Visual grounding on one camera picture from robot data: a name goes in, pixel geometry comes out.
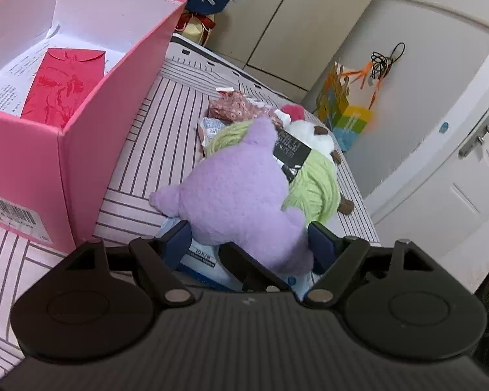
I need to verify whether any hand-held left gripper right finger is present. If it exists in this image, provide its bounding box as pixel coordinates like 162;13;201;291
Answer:
302;221;435;309

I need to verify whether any purple plush toy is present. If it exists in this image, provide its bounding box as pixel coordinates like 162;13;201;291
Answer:
149;114;315;274

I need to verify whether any blue white packet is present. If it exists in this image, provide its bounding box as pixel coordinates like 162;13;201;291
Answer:
159;216;310;294

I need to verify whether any colourful paper bag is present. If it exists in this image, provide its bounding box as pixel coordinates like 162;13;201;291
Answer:
316;62;376;152

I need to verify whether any grey blue small packet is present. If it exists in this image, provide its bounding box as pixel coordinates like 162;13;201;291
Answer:
198;117;230;148

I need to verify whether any cream round box red ribbon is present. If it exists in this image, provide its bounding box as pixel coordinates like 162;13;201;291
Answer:
177;10;216;46

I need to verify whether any beige wardrobe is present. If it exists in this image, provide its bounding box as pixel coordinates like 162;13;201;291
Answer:
106;0;396;92

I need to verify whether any key bunch with orange straps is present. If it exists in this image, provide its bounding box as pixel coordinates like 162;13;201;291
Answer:
338;42;407;107

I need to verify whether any white plush toy pink top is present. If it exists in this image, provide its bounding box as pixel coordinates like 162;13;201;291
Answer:
275;105;343;166

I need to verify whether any white printed paper sheet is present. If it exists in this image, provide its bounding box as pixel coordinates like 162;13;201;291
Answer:
0;24;127;115

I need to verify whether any green yarn plush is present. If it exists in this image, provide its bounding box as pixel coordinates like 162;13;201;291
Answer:
204;120;355;229

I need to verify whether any red envelope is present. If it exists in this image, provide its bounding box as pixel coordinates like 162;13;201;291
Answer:
21;48;107;129

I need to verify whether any pink cardboard box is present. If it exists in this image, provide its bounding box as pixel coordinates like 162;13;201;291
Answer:
0;0;189;253

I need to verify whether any floral cloth pouch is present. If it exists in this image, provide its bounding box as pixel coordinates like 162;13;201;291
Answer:
208;92;284;125

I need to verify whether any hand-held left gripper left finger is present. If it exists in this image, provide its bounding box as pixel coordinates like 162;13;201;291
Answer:
59;221;196;307

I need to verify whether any metal door handle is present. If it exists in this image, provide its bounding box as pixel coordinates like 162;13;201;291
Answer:
458;105;489;159

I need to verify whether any black hang tag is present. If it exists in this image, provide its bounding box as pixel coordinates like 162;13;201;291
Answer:
272;128;313;183

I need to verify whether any striped bed sheet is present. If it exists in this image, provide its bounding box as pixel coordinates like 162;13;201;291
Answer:
0;33;381;379

